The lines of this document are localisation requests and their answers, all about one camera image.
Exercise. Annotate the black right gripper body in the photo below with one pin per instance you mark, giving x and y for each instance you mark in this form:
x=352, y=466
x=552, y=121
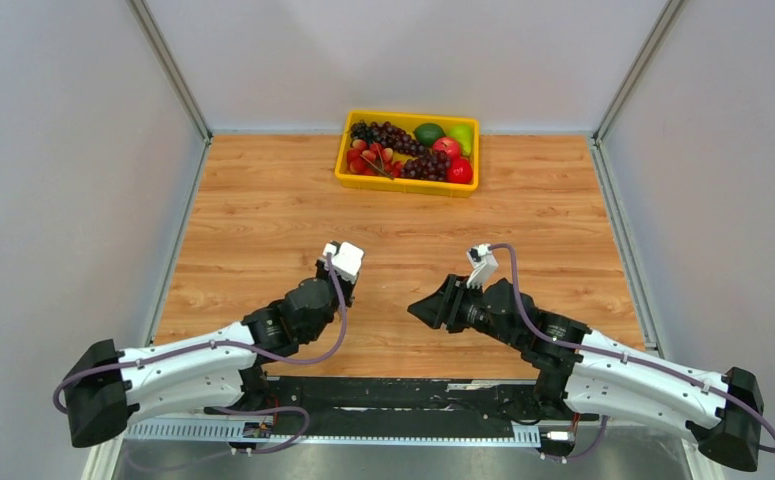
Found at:
x=466, y=311

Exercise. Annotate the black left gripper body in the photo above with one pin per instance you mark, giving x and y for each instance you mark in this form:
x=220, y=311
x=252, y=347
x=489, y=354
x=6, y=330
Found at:
x=347, y=290

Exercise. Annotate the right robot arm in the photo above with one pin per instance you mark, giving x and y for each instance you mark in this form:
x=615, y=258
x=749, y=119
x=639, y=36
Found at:
x=583, y=371

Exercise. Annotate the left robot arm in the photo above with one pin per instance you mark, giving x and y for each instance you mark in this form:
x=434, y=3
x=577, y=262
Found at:
x=110, y=389

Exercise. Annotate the red strawberries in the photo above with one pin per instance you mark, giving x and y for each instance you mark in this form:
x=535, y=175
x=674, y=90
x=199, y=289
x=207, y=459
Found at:
x=372, y=159

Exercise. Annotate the red tomato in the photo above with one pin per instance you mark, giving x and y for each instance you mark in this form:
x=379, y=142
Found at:
x=460, y=171

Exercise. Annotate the dark grape bunch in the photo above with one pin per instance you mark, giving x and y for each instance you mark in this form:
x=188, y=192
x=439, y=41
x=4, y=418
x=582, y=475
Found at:
x=419, y=162

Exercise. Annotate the red apple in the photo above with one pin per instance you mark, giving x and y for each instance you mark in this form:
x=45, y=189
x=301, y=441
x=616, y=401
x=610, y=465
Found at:
x=447, y=147

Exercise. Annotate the green avocado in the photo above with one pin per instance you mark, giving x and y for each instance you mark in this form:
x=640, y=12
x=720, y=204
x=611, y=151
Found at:
x=428, y=133

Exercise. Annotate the yellow fruit tray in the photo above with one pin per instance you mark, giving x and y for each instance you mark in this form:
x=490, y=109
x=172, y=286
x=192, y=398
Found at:
x=409, y=122

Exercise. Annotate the green pear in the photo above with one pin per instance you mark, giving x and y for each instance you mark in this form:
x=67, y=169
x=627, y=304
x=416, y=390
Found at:
x=464, y=135

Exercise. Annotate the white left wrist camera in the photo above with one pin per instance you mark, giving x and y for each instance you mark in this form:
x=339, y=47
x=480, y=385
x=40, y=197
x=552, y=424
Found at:
x=346, y=259

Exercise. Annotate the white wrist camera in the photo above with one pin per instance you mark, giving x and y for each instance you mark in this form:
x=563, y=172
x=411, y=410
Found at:
x=483, y=263
x=346, y=259

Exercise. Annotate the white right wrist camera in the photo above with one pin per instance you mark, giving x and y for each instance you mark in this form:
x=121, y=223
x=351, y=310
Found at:
x=483, y=263

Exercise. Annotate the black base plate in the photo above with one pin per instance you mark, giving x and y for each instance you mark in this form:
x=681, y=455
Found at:
x=393, y=406

